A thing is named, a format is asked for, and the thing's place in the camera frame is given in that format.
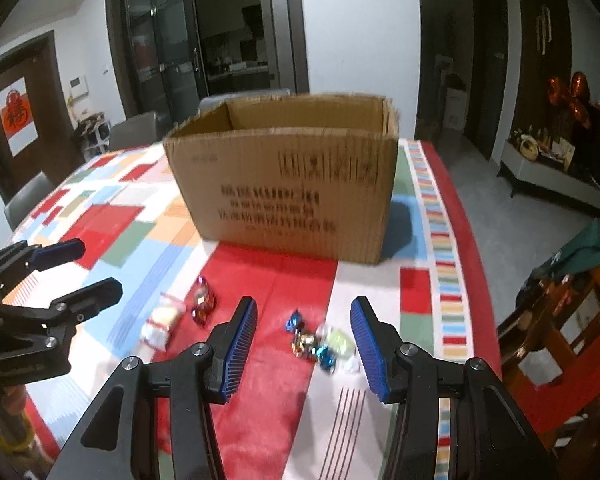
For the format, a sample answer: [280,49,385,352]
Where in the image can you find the white low sideboard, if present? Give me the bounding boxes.
[498,143,600,211]

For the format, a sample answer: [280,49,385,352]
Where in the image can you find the grey dining chair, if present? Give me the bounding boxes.
[4,171,55,231]
[109,112,160,151]

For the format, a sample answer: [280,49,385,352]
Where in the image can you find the red balloons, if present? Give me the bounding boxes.
[547,72,591,129]

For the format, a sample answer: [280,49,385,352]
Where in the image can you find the colourful patchwork tablecloth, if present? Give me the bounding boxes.
[8,141,500,479]

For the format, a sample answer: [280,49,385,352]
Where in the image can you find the wooden chair with red cushion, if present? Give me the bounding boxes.
[496,219,600,480]

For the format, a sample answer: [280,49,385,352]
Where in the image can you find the blue foil candy cluster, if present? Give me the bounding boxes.
[285,310,337,374]

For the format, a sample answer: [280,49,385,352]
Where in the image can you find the red gold foil candy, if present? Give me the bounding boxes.
[192,276,215,326]

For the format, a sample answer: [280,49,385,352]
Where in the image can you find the green candy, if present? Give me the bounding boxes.
[315,324,361,374]

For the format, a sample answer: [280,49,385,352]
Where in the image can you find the brown cardboard box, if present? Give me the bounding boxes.
[163,94,399,264]

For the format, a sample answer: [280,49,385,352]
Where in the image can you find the red paper door poster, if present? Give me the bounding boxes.
[0,77,38,157]

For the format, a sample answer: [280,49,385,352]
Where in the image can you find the white clear snack packet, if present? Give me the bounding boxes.
[140,294,186,351]

